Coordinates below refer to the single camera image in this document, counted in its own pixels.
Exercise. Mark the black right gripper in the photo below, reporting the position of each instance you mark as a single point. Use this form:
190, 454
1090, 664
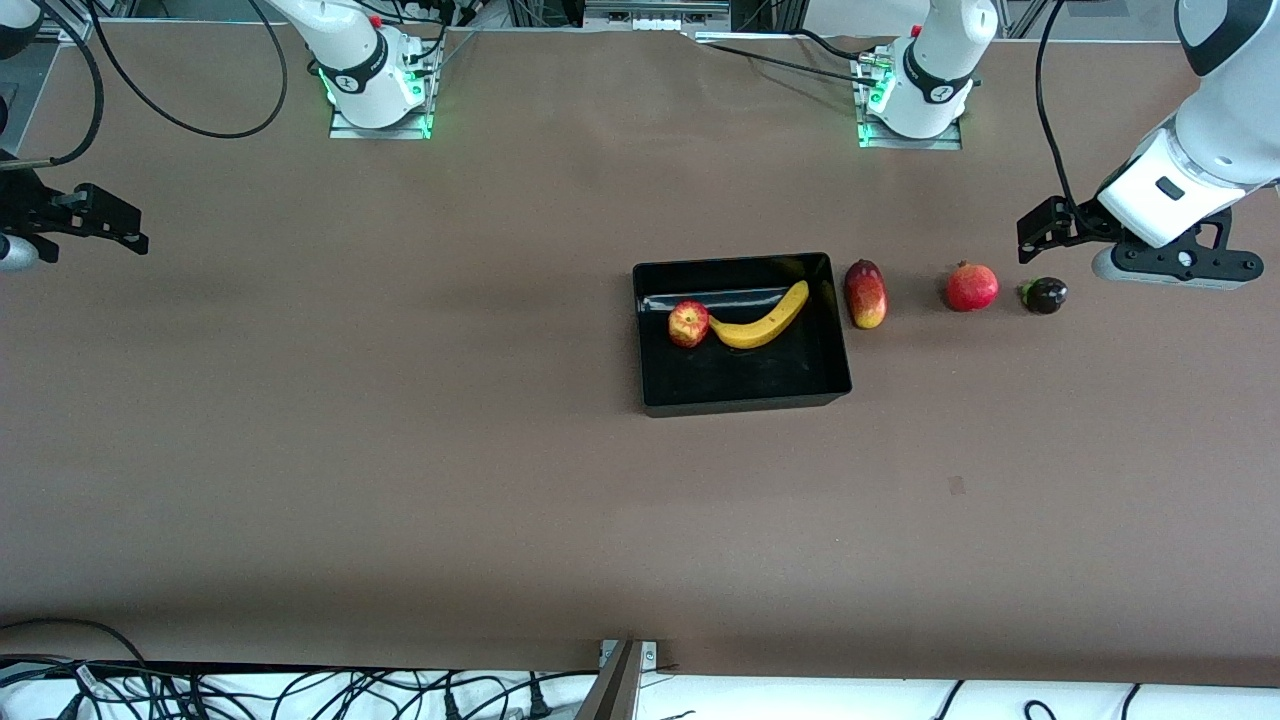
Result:
22, 207

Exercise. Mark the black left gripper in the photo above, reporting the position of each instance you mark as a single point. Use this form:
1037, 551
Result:
1078, 221

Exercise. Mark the yellow banana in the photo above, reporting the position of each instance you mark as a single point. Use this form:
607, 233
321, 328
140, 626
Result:
760, 330

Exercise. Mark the black plastic box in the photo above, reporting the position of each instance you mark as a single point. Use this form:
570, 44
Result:
750, 375

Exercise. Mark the red yellow apple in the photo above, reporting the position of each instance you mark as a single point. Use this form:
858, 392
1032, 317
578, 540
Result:
688, 325

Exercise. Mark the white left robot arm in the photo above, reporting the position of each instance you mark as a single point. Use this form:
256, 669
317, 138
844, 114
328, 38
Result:
1220, 140

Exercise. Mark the dark purple mangosteen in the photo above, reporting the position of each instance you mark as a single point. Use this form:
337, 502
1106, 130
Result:
1045, 296

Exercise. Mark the red pomegranate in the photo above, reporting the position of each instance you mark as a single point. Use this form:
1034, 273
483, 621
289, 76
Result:
972, 288

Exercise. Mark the red yellow mango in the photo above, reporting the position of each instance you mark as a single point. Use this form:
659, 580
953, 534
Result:
866, 295

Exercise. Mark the brown table cover sheet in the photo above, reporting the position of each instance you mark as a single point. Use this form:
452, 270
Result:
500, 520

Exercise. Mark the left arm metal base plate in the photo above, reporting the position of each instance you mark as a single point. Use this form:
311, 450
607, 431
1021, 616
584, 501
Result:
945, 140

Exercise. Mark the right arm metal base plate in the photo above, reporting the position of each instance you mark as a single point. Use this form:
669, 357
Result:
400, 128

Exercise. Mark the aluminium frame rail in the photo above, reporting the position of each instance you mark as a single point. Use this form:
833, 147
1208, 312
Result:
655, 8

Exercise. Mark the metal corner bracket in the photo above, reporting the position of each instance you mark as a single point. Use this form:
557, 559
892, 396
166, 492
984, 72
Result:
648, 655

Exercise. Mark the grey aluminium profile post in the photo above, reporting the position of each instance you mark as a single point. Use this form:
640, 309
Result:
612, 695

